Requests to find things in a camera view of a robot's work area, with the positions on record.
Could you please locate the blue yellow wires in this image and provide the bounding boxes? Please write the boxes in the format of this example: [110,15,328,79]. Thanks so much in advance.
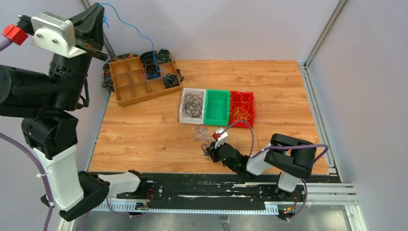
[191,125,213,160]

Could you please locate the light blue wire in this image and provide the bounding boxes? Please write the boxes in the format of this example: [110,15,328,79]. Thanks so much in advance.
[98,3,163,79]

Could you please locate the yellow wire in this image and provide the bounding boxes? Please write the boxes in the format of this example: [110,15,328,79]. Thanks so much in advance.
[230,94,253,123]

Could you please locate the dark brown wire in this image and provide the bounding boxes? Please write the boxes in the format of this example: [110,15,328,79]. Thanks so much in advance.
[182,92,204,118]

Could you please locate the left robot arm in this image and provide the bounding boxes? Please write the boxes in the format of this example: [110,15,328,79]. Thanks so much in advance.
[0,3,147,221]

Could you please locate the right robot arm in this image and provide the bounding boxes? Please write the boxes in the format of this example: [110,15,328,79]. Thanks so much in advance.
[205,133,326,201]

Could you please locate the plaid cloth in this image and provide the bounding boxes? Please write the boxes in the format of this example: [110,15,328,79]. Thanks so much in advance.
[102,53,138,91]

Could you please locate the white plastic bin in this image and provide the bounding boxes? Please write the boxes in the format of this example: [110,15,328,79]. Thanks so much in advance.
[179,88,207,124]

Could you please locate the green plastic bin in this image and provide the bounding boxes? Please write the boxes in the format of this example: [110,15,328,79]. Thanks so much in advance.
[204,89,230,127]

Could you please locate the red plastic bin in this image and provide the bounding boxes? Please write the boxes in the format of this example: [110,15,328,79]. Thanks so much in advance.
[228,91,255,128]

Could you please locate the wooden compartment tray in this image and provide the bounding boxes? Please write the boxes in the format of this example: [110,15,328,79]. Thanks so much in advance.
[110,57,183,107]

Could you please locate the rolled dark tie back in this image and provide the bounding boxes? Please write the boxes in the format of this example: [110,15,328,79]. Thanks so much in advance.
[140,51,157,67]

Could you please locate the rolled dark tie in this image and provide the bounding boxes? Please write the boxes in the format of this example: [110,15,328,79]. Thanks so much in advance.
[145,64,161,79]
[163,74,180,89]
[140,51,157,67]

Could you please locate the rolled dark tie middle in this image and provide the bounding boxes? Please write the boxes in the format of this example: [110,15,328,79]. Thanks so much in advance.
[145,64,161,79]

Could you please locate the rolled green tie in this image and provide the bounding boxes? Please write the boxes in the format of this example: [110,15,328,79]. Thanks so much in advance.
[156,49,172,64]

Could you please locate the rolled dark tie front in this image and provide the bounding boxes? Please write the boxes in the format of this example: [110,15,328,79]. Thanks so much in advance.
[163,74,180,89]

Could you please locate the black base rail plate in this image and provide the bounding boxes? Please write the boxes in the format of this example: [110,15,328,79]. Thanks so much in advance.
[110,172,342,212]

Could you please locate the aluminium frame rail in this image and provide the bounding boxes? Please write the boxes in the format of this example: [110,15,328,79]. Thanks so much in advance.
[58,174,367,231]

